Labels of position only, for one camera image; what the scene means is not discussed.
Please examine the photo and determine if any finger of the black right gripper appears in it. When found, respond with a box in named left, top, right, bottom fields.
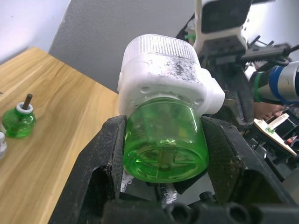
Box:
left=224, top=67, right=256, bottom=126

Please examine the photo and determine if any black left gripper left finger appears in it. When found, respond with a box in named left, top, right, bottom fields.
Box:
left=48, top=115, right=128, bottom=224

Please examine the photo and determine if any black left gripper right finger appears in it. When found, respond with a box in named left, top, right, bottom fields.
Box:
left=200, top=116, right=299, bottom=207

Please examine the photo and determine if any green repellent liquid bottle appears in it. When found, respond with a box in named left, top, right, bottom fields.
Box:
left=1, top=93, right=37, bottom=140
left=123, top=97, right=210, bottom=184

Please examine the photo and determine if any white mosquito repellent heater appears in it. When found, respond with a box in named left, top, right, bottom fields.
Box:
left=117, top=34, right=226, bottom=116

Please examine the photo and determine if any white bottle cap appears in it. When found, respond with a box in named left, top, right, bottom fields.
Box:
left=0, top=132, right=7, bottom=161

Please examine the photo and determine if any bystander person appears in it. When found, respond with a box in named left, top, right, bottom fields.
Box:
left=253, top=101, right=290, bottom=122

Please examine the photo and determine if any blue tape band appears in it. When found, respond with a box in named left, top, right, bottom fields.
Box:
left=268, top=65, right=287, bottom=101

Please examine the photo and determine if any white sneaker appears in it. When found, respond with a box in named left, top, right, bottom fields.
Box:
left=120, top=174, right=135, bottom=193
left=161, top=184, right=178, bottom=205

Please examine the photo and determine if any light wooden board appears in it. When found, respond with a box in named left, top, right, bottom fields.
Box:
left=253, top=112, right=299, bottom=156

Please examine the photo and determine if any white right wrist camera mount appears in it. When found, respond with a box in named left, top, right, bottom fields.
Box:
left=193, top=0, right=253, bottom=55

